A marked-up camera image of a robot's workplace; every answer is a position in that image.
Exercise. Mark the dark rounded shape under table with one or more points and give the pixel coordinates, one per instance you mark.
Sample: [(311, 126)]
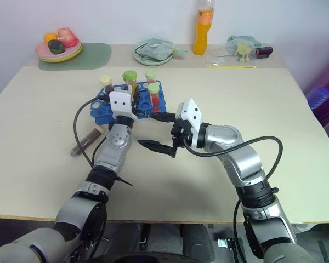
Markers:
[(198, 241)]

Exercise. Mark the blue test tube rack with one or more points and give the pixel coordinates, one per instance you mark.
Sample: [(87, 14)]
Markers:
[(104, 108)]

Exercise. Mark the green-capped yellow test tube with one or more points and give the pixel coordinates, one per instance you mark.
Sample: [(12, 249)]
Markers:
[(129, 75)]

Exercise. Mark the orange drink bottle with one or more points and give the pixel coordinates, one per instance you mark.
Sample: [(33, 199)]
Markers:
[(203, 35)]

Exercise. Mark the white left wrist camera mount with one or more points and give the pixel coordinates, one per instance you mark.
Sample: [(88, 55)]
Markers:
[(120, 102)]

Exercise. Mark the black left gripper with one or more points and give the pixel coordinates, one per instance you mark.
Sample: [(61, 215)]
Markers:
[(138, 107)]

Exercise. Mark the black and red device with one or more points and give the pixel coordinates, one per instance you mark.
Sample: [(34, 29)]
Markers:
[(264, 52)]

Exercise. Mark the plastic bag with yellow figure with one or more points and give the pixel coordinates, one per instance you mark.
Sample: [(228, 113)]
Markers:
[(244, 48)]

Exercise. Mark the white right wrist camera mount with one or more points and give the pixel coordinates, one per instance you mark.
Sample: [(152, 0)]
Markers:
[(192, 112)]

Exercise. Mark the light green plate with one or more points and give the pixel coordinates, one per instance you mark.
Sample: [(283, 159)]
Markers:
[(150, 62)]

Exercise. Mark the clear zip bag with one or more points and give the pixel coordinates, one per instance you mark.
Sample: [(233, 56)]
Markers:
[(222, 60)]

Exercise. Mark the blue ribbed object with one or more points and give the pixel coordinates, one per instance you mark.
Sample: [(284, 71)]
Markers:
[(318, 97)]

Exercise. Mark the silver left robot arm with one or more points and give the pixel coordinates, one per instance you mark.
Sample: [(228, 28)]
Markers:
[(112, 153)]

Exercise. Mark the orange toy fruit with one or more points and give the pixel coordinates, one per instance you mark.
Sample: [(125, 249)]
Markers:
[(50, 37)]

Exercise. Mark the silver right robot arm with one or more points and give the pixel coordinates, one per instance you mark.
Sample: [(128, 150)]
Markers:
[(244, 161)]

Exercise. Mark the green-capped red test tube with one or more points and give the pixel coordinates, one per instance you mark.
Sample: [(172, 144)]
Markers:
[(154, 96), (150, 74)]

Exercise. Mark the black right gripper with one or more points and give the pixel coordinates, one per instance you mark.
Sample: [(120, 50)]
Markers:
[(181, 131)]

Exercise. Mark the pink toy fruit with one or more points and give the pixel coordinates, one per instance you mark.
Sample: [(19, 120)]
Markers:
[(67, 35)]

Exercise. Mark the stack of pastel plates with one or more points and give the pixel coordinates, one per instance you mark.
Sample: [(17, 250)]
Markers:
[(68, 53)]

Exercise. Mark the green placemat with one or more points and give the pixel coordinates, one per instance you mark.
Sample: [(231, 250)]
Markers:
[(96, 54)]

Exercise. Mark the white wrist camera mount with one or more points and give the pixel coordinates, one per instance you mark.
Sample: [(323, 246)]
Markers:
[(192, 112), (120, 102)]

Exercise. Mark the cream-capped dark red test tube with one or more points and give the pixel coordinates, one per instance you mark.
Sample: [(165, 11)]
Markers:
[(85, 141)]

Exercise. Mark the metal bracket under table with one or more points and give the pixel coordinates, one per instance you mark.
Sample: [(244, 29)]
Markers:
[(227, 243)]

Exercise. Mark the dark toy fruit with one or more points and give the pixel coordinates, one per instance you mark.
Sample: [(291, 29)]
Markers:
[(56, 46)]

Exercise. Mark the yellow-capped dark test tube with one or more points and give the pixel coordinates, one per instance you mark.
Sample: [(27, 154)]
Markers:
[(106, 80)]

